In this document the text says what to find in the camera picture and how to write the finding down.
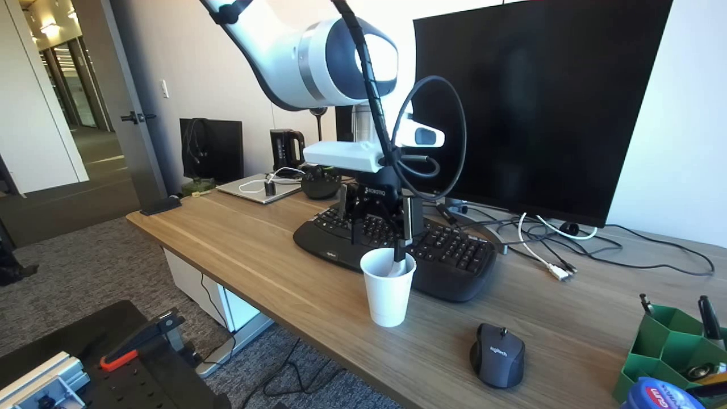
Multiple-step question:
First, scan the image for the black door handle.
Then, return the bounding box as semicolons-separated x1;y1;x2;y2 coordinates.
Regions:
121;108;158;127

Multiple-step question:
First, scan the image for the white cable flat plug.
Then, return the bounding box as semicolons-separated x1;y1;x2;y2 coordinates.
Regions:
516;212;577;283

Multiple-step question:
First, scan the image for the black clamp orange handle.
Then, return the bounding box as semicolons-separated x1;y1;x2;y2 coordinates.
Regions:
98;306;188;375

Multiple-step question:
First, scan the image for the green desk organizer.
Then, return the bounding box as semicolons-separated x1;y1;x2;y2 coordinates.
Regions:
610;303;727;405

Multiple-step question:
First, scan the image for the white desk leg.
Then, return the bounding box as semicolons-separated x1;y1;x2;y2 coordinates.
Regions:
160;248;277;359

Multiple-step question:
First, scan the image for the black pen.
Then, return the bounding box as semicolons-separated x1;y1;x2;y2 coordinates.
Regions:
696;292;727;346

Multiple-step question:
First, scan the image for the grey door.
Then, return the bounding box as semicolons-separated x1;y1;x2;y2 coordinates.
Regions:
96;0;185;208

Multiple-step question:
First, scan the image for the aluminium extrusion rail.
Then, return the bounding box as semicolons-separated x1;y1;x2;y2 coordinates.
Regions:
0;350;90;409

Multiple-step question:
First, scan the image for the black flat panel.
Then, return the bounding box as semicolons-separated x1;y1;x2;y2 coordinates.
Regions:
178;116;246;186

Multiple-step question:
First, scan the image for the dark grey computer mouse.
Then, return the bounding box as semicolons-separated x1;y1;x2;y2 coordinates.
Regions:
468;323;530;391

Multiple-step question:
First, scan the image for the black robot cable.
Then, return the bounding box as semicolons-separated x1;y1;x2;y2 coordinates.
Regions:
327;0;469;245

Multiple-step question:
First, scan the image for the white looped cable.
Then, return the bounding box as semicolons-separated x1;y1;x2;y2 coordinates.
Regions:
534;214;601;244

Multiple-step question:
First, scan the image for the large black monitor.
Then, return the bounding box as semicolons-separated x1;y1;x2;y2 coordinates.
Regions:
412;0;674;229

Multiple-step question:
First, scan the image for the white charger cable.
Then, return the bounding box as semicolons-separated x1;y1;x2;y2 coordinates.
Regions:
235;166;306;197

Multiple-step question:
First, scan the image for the black floor cable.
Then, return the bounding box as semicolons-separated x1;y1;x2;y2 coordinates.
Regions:
197;272;348;407

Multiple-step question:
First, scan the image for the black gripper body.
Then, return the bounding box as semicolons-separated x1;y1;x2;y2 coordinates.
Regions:
335;177;427;229

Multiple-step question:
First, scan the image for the black ergonomic keyboard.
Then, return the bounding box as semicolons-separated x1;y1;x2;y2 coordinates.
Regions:
290;197;502;306

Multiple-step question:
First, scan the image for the blue lidded container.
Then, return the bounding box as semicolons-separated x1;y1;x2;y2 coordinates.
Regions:
621;375;709;409

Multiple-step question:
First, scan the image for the silver laptop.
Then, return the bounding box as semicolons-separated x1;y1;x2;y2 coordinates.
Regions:
214;171;305;207

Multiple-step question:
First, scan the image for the white paper cup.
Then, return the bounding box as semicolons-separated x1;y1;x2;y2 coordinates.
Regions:
359;245;421;329

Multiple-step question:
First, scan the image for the black electric kettle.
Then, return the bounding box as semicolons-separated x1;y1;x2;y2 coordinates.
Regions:
267;127;308;173

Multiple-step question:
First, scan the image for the black conference webcam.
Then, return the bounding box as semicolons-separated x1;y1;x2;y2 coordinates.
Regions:
300;107;342;203

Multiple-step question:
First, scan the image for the long black desk cable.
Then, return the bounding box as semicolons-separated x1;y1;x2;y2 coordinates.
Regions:
558;222;717;280

